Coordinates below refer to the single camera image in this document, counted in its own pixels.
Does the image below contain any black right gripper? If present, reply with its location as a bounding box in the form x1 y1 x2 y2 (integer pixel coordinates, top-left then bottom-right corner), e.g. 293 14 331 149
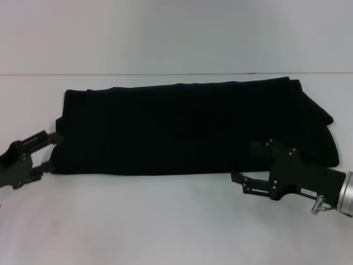
231 139 347 202

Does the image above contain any black shirt with FREE print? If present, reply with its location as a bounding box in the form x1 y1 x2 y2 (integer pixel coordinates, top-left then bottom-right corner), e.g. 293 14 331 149
51 78 340 176

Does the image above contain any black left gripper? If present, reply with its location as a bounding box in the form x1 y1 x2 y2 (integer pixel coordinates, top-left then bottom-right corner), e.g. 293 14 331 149
0 130 64 191

